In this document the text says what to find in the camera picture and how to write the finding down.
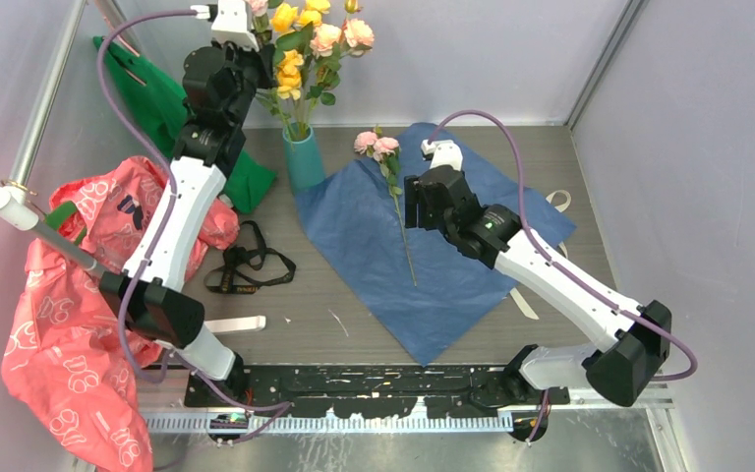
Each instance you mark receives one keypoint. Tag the grey rod with white caps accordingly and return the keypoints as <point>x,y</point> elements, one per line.
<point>24,218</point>

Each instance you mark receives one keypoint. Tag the yellow cream flower stem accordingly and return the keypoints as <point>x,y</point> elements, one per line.
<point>335,52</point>

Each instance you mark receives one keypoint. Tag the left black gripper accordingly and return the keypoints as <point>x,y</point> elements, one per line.
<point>262,58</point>

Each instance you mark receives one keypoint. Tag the green cloth bag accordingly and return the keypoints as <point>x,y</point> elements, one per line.
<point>157,104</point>

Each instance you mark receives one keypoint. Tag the pink flower stem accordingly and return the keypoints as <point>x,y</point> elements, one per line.
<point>385,151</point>
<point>260,18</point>

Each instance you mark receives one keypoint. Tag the aluminium rail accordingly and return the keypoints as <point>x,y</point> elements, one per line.
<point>201,412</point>

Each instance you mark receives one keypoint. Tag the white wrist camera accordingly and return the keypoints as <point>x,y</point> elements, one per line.
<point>442,153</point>
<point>231,22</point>

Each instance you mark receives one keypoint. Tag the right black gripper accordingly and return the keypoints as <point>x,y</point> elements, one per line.
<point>414,197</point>

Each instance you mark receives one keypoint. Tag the silver metal frame pole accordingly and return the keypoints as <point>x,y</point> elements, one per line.
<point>35,128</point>

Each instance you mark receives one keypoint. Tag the yellow rose stem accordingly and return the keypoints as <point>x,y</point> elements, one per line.
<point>288,40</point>

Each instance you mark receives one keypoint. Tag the pink printed raincoat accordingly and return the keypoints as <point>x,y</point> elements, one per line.
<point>64,358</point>

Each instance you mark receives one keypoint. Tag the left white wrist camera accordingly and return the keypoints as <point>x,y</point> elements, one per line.
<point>231,22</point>

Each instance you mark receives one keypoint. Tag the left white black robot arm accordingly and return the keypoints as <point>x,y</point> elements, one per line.
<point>149,289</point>

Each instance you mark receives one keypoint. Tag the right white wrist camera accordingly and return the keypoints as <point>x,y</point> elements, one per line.
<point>442,153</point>

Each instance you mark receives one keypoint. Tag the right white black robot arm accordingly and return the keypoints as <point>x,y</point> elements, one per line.
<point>627,341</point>

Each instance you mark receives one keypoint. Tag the teal ceramic vase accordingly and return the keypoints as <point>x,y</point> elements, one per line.
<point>303,158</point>

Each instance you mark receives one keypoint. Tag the blue paper bouquet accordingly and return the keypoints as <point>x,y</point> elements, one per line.
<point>375,292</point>

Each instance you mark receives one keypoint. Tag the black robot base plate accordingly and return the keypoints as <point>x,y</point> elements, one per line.
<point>389,391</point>

